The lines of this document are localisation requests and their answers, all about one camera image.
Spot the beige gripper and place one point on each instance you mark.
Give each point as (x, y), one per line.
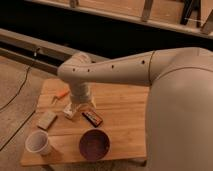
(80, 94)

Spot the white ceramic cup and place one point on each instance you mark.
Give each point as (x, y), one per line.
(38, 143)

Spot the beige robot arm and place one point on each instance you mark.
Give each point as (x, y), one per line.
(179, 110)

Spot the white small box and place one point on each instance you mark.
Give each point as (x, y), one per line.
(71, 110)

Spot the black chocolate bar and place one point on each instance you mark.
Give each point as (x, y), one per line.
(93, 118)

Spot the tan sponge block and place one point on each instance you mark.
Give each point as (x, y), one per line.
(46, 120)

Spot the dark brown bowl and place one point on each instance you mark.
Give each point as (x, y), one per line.
(94, 145)

